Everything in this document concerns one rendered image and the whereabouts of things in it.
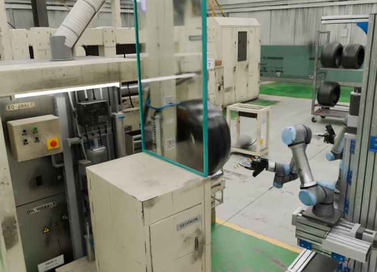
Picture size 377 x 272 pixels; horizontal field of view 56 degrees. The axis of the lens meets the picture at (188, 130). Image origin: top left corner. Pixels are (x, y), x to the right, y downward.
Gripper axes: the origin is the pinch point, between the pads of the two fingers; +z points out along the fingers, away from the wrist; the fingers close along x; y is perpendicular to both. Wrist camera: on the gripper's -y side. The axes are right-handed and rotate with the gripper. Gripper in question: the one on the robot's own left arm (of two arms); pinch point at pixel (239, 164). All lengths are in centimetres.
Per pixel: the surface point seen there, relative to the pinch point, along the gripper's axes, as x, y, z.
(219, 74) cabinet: -498, -153, 59
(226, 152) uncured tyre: 5.9, 12.6, 10.4
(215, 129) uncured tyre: 5.8, 30.7, 20.1
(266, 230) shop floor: -48, -116, -38
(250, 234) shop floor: -38, -114, -23
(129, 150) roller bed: 0, -4, 84
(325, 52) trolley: -525, -89, -150
